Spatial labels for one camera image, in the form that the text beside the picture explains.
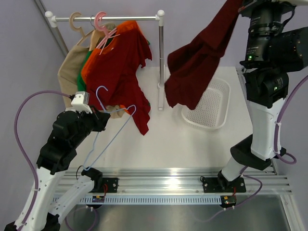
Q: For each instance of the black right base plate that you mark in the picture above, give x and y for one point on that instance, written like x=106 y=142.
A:
x=227 y=190

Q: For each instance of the left aluminium frame post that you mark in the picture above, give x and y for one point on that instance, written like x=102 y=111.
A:
x=49 y=19

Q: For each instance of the dark maroon t shirt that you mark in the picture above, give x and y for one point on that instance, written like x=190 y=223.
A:
x=193 y=65

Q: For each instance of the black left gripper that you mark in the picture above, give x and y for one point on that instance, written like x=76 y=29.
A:
x=100 y=118

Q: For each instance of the beige t shirt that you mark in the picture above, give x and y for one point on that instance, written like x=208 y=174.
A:
x=69 y=74

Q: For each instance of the beige plastic hanger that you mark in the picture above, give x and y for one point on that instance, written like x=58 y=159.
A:
x=79 y=29

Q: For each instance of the white perforated plastic basket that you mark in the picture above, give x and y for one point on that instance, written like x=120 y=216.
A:
x=212 y=109

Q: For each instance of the red t shirt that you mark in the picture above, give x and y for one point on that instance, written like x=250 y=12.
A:
x=140 y=114

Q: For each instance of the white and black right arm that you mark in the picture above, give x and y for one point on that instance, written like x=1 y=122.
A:
x=271 y=54

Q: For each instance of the aluminium table edge rail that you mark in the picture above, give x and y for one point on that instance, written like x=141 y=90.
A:
x=172 y=181

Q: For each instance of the pink plastic hanger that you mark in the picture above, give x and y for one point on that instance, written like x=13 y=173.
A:
x=101 y=30

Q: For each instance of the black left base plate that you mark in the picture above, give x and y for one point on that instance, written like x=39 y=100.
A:
x=108 y=186

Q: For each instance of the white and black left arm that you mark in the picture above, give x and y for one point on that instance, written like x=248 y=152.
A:
x=40 y=213

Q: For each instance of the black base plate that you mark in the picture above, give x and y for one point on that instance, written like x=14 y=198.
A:
x=108 y=186
x=227 y=190

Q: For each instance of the white slotted cable duct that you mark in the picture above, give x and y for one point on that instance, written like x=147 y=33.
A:
x=151 y=200

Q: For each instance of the orange t shirt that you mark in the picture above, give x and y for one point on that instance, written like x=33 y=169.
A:
x=111 y=76

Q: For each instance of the white and chrome clothes rack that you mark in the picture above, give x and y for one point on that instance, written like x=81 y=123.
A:
x=159 y=17

